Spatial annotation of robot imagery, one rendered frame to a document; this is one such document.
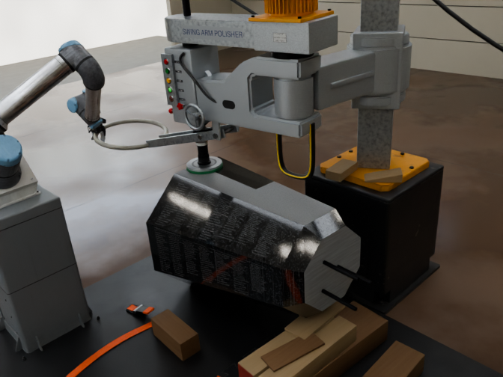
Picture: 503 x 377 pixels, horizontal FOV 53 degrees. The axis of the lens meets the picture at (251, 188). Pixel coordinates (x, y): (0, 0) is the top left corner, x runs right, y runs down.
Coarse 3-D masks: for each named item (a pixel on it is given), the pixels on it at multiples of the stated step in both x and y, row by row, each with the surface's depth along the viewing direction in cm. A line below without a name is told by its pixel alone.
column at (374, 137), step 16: (368, 0) 259; (384, 0) 257; (368, 16) 263; (384, 16) 261; (368, 112) 284; (384, 112) 282; (368, 128) 288; (384, 128) 286; (368, 144) 292; (384, 144) 290; (368, 160) 296; (384, 160) 294
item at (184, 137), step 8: (224, 128) 290; (232, 128) 285; (160, 136) 329; (168, 136) 324; (176, 136) 302; (184, 136) 297; (192, 136) 293; (200, 136) 288; (208, 136) 285; (216, 136) 276; (224, 136) 277; (152, 144) 319; (160, 144) 314; (168, 144) 309
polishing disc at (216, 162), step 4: (212, 156) 313; (192, 160) 309; (196, 160) 309; (212, 160) 307; (216, 160) 307; (220, 160) 306; (188, 164) 304; (192, 164) 304; (196, 164) 304; (212, 164) 302; (216, 164) 302; (220, 164) 301; (188, 168) 301; (192, 168) 298; (196, 168) 297; (200, 168) 297; (204, 168) 297; (208, 168) 296; (212, 168) 296
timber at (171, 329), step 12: (168, 312) 293; (156, 324) 284; (168, 324) 283; (180, 324) 283; (156, 336) 291; (168, 336) 276; (180, 336) 274; (192, 336) 273; (168, 348) 282; (180, 348) 269; (192, 348) 275
